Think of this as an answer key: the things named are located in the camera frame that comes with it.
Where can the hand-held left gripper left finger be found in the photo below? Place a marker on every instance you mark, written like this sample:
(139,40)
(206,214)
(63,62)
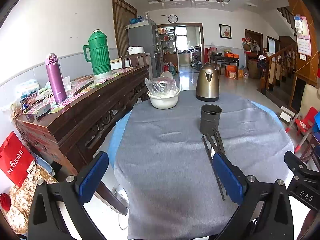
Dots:
(92,177)

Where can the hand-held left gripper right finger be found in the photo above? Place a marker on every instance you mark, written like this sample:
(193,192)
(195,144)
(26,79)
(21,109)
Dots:
(226,177)

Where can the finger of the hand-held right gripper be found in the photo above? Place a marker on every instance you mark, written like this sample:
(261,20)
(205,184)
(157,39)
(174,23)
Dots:
(297,163)

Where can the dark metal utensil holder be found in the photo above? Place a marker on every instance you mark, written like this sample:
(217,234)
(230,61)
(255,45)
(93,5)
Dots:
(210,122)

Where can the red child chair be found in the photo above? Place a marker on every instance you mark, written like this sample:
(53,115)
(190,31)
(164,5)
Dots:
(303,125)

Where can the blue table cover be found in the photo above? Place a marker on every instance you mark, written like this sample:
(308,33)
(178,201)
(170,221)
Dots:
(117,135)

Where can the white step stool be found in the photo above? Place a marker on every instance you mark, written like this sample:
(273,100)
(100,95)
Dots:
(287,113)

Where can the carved dark wooden sideboard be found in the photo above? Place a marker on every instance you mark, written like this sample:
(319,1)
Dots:
(75,120)

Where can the grey tablecloth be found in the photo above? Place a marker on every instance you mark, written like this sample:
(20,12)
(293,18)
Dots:
(170,155)

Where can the cream armchair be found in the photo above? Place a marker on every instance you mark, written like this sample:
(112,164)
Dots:
(310,100)

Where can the beige woven sack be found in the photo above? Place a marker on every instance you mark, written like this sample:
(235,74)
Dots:
(27,200)

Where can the red paper bag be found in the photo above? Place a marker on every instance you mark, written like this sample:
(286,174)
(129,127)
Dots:
(15,160)

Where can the black smartphone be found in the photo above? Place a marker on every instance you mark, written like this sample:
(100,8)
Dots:
(43,111)

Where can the patterned sideboard mat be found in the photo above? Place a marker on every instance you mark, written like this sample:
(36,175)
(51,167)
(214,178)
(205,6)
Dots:
(70,90)

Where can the gold electric kettle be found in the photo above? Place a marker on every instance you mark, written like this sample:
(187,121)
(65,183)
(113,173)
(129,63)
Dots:
(207,85)

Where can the clear plastic cup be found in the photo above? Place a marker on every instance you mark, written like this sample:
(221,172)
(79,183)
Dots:
(67,83)

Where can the wooden staircase railing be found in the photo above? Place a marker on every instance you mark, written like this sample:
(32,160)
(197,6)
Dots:
(280,67)

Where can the purple vacuum bottle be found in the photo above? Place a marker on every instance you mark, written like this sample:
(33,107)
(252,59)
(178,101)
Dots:
(56,80)

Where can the clear water jug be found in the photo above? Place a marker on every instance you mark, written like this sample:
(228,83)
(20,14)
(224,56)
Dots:
(246,73)

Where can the orange carton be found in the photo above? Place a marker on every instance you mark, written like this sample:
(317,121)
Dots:
(231,72)

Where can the tissue packet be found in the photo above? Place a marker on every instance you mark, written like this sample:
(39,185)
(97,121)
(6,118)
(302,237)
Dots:
(27,86)

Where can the plastic-wrapped bowl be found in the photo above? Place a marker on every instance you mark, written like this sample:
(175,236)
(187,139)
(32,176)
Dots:
(161,86)

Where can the dark wooden side table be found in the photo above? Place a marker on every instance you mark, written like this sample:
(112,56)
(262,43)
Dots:
(225,60)

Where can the flat orange box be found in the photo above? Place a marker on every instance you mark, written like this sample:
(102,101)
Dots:
(231,55)

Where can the green thermos jug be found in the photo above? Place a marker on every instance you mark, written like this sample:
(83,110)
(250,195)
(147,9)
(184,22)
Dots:
(100,55)

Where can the wooden chair back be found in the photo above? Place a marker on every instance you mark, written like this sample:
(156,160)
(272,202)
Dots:
(133,60)

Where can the white rice cooker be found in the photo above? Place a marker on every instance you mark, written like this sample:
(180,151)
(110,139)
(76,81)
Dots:
(135,50)

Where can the grey refrigerator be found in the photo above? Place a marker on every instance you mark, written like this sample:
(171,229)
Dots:
(140,40)

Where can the brown wooden door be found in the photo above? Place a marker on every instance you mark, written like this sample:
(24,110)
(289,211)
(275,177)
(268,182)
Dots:
(122,25)

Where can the pink wall calendar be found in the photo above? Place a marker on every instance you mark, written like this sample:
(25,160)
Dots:
(303,37)

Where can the framed wall picture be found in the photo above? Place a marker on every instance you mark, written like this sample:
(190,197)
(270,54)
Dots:
(225,31)

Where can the round wall clock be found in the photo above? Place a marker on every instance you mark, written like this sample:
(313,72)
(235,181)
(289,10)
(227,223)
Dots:
(172,18)

